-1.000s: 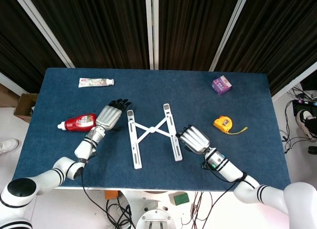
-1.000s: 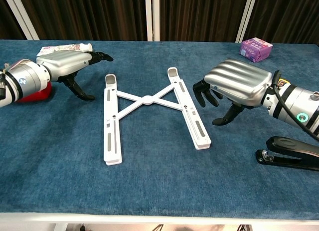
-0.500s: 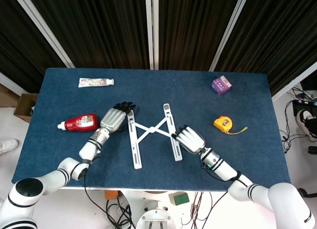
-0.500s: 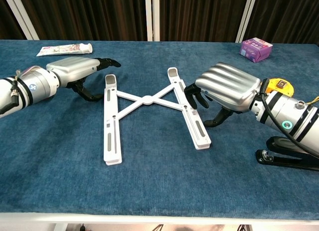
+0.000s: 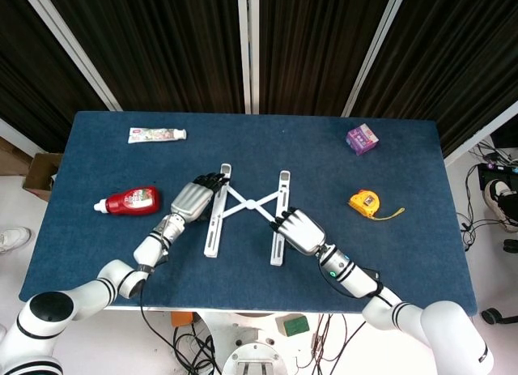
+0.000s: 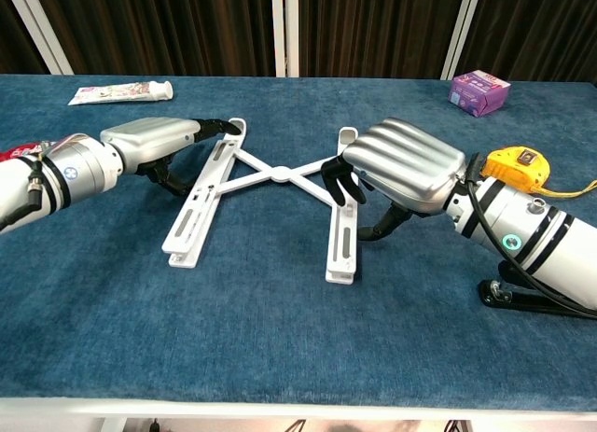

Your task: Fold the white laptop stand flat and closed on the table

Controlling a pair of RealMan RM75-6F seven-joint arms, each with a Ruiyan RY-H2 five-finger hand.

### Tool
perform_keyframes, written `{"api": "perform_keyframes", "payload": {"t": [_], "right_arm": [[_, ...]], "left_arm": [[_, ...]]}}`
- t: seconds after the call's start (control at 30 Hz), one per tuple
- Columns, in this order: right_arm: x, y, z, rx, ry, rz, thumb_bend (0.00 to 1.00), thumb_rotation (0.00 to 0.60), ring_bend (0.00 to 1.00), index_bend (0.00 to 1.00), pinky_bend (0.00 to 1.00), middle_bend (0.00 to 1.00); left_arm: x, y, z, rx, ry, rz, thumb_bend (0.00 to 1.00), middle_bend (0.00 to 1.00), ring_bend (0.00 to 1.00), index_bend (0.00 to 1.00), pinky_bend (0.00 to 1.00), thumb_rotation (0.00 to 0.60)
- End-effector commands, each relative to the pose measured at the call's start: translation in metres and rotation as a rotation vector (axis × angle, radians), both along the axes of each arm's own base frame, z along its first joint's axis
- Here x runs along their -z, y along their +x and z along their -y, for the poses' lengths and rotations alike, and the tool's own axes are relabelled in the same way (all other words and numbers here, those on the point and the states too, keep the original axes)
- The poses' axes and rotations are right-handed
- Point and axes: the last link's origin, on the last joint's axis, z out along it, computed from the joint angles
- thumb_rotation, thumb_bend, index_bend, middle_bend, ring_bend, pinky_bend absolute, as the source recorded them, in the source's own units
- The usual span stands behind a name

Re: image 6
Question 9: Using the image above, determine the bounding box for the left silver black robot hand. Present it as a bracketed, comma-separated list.
[99, 117, 243, 198]

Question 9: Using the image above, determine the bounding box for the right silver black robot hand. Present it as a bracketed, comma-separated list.
[320, 118, 467, 243]

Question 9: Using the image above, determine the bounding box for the white folding laptop stand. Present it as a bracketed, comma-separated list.
[160, 118, 363, 286]

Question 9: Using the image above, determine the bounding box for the white toothpaste tube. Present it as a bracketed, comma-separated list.
[67, 80, 174, 106]

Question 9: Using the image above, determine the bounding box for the purple tissue pack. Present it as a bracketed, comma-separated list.
[448, 69, 512, 119]

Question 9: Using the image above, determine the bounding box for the yellow tape measure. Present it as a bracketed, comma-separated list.
[479, 146, 597, 199]

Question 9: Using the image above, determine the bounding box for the dark brown curtain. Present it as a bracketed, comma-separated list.
[0, 0, 597, 83]

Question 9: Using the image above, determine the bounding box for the red ketchup bottle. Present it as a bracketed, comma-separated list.
[0, 140, 64, 163]

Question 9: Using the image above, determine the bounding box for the black stapler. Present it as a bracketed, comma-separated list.
[477, 261, 597, 321]

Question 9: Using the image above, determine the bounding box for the blue table cloth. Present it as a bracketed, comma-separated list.
[0, 74, 597, 412]

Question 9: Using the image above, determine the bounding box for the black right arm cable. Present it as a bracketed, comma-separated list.
[465, 151, 597, 310]

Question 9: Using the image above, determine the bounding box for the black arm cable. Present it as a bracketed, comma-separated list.
[0, 168, 48, 232]
[465, 151, 597, 310]

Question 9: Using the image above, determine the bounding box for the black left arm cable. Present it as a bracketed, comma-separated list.
[0, 168, 48, 232]

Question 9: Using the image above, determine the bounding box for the white slanted frame post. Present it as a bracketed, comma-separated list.
[4, 0, 75, 77]
[440, 0, 484, 81]

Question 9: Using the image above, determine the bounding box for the white upright frame post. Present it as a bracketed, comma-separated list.
[270, 0, 299, 77]

